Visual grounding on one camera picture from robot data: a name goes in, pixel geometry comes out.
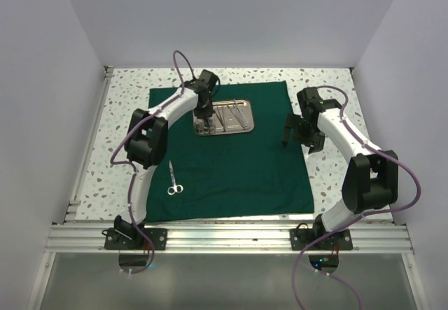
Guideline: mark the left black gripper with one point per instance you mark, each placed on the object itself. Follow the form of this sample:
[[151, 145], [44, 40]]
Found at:
[[208, 113]]

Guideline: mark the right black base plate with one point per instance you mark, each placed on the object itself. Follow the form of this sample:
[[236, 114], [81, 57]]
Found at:
[[339, 241]]

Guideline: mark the stainless steel instrument tray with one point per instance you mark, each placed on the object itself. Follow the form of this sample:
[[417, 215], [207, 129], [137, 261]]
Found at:
[[233, 126]]

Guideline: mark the steel needle holder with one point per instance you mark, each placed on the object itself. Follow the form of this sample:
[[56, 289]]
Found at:
[[240, 117]]

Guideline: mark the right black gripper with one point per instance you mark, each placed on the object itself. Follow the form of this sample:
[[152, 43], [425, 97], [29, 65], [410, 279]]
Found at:
[[316, 142]]

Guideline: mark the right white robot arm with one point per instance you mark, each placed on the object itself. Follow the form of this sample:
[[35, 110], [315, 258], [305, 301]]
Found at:
[[371, 180]]

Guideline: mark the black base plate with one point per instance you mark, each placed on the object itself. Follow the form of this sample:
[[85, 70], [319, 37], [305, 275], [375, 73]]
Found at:
[[339, 241], [116, 240]]

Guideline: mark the green surgical cloth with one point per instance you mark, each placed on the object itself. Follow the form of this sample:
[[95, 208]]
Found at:
[[247, 174]]

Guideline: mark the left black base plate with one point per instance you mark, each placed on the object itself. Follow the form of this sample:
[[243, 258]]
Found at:
[[116, 240]]

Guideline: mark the aluminium mounting rail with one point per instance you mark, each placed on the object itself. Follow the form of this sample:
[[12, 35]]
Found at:
[[230, 236]]

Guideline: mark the steel surgical scissors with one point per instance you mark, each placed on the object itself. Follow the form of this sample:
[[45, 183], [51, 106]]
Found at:
[[174, 188]]

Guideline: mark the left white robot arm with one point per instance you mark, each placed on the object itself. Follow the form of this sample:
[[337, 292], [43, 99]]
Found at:
[[146, 142]]

